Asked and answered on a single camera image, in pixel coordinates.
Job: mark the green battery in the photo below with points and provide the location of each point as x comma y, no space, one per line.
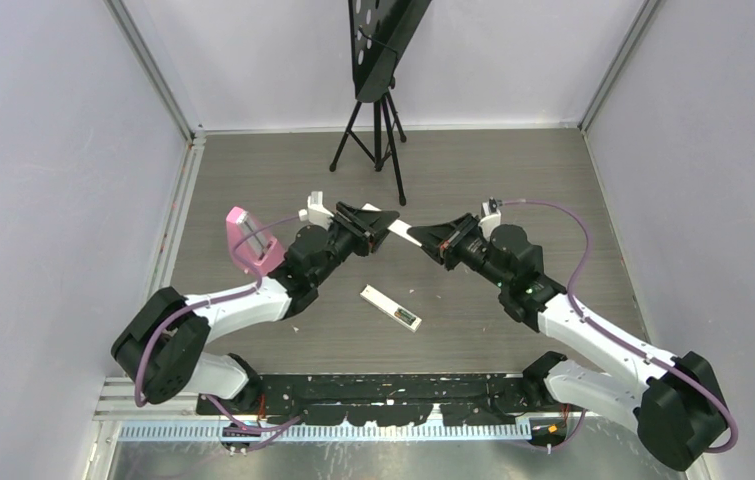
406,317

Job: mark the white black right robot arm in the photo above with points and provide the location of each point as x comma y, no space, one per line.
672,403

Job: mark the white remote battery cover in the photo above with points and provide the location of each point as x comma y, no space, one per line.
399,227

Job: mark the pink metronome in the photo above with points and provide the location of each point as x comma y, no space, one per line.
251,249

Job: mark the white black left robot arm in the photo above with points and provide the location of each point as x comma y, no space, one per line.
163,348

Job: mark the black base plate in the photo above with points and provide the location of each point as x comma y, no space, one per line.
477,399

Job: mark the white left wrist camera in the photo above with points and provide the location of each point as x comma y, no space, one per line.
315,212

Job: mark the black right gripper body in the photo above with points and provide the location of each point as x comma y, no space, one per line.
460,243

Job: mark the black music stand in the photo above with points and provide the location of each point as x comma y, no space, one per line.
380,32

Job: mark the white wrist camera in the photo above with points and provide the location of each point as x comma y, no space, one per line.
490,216
315,212

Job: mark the white remote control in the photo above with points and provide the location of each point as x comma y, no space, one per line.
386,305

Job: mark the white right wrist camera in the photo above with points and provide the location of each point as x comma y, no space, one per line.
490,216

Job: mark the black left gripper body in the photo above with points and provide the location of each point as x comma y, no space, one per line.
358,236

